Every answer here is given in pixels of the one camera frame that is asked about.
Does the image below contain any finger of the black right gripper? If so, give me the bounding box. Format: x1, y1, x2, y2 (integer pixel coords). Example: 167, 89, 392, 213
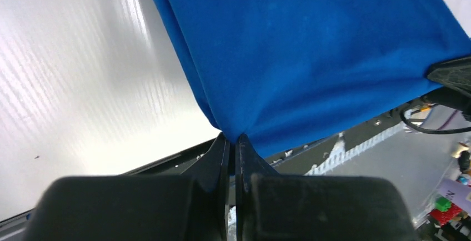
427, 56, 470, 98

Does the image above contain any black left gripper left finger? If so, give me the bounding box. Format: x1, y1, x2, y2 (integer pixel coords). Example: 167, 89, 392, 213
23, 134, 231, 240

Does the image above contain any blue printed t shirt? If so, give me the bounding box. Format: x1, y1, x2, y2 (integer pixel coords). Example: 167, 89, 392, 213
154, 0, 470, 157

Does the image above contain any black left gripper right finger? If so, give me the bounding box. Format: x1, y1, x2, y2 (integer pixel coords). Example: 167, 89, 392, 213
235, 135, 418, 241

